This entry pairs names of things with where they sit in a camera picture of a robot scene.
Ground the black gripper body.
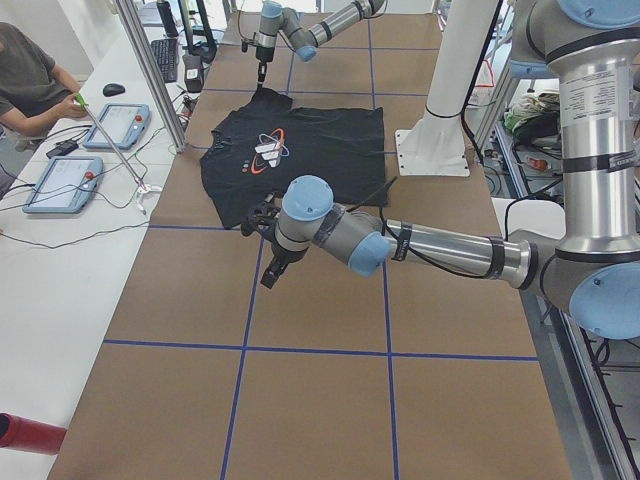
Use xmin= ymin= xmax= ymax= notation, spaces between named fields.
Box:
xmin=255 ymin=45 xmax=274 ymax=67
xmin=268 ymin=241 xmax=303 ymax=274

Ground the black graphic t-shirt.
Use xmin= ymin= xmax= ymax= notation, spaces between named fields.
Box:
xmin=200 ymin=88 xmax=388 ymax=228

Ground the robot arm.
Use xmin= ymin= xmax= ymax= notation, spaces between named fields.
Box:
xmin=247 ymin=1 xmax=639 ymax=339
xmin=242 ymin=0 xmax=384 ymax=90

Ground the black keyboard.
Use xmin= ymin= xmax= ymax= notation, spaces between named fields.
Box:
xmin=150 ymin=38 xmax=178 ymax=83

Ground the far blue teach pendant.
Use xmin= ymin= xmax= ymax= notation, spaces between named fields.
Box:
xmin=98 ymin=103 xmax=151 ymax=151

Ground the blue teach pendant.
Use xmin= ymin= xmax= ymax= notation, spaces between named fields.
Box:
xmin=98 ymin=103 xmax=151 ymax=151
xmin=22 ymin=156 xmax=104 ymax=214

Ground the black computer mouse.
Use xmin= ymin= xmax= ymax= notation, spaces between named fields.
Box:
xmin=102 ymin=83 xmax=126 ymax=97

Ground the long reacher stick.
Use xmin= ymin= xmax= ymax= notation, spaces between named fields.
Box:
xmin=74 ymin=93 xmax=162 ymax=216

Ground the near blue teach pendant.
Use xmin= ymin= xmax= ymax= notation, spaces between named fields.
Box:
xmin=22 ymin=156 xmax=104 ymax=214

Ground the seated person in green shirt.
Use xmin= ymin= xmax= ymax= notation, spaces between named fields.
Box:
xmin=0 ymin=22 xmax=89 ymax=196

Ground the red cylinder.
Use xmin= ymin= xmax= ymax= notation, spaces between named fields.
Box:
xmin=1 ymin=413 xmax=67 ymax=455

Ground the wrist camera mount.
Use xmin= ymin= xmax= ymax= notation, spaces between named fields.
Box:
xmin=240 ymin=193 xmax=280 ymax=240

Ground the aluminium frame post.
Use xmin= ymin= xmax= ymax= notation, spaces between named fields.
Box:
xmin=114 ymin=0 xmax=186 ymax=153

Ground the white camera mast with base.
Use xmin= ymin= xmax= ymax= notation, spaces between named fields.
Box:
xmin=395 ymin=0 xmax=501 ymax=177

